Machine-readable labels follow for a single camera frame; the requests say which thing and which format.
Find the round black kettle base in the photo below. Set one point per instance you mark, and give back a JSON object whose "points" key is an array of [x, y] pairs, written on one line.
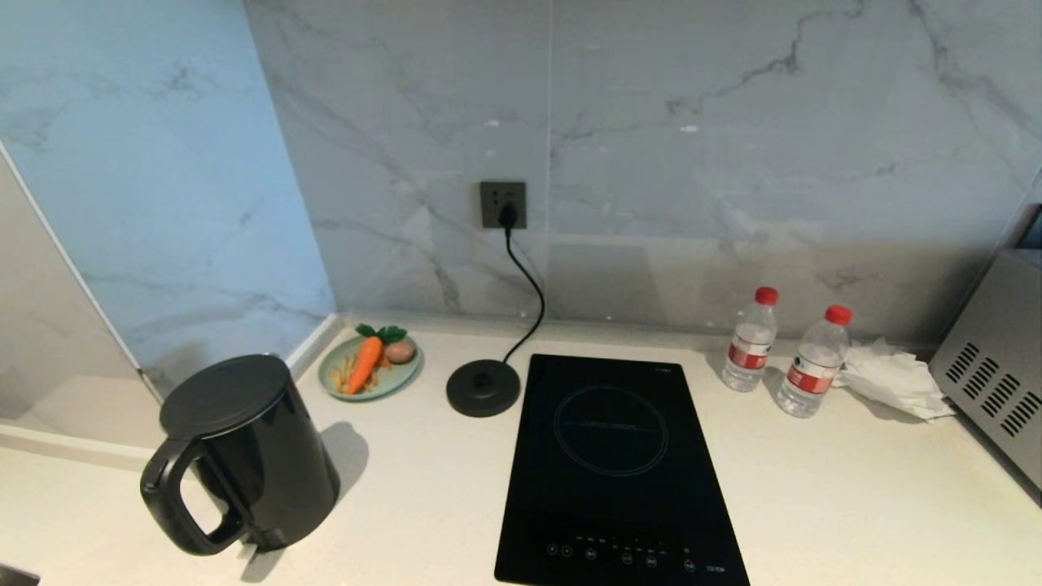
{"points": [[483, 388]]}

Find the black electric kettle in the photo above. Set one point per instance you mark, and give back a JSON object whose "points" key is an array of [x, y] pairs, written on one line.
{"points": [[277, 464]]}

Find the black kettle lid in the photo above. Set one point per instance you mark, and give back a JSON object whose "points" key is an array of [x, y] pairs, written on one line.
{"points": [[226, 395]]}

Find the black plug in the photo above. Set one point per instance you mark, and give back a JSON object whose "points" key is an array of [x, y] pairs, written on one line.
{"points": [[507, 216]]}

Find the brown toy potato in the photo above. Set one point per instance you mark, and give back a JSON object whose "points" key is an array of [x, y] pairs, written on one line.
{"points": [[400, 352]]}

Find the green plate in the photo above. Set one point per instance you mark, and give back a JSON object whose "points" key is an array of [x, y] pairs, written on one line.
{"points": [[391, 378]]}

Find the orange toy carrot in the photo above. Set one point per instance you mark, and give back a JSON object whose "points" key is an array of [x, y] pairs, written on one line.
{"points": [[364, 364]]}

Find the yellow toy fries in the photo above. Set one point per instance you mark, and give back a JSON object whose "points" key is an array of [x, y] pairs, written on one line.
{"points": [[340, 373]]}

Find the black induction cooktop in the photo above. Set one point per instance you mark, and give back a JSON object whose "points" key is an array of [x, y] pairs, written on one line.
{"points": [[615, 472]]}

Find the clear water bottle red cap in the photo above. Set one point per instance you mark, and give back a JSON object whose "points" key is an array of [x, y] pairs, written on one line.
{"points": [[810, 370], [750, 346]]}

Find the crumpled white paper towel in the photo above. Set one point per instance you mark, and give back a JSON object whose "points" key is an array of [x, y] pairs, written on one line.
{"points": [[891, 378]]}

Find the silver microwave oven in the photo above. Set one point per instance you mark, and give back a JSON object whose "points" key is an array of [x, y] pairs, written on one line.
{"points": [[997, 366]]}

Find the grey wall socket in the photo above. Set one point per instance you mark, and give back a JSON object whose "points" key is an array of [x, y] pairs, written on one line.
{"points": [[492, 199]]}

